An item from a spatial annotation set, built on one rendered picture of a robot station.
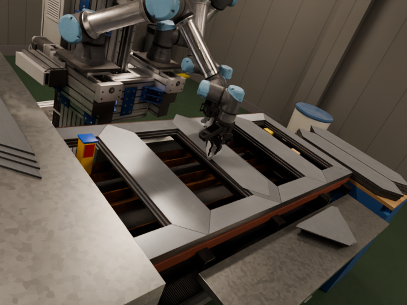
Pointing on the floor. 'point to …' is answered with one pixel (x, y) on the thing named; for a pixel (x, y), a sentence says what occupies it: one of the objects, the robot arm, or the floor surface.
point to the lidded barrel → (308, 118)
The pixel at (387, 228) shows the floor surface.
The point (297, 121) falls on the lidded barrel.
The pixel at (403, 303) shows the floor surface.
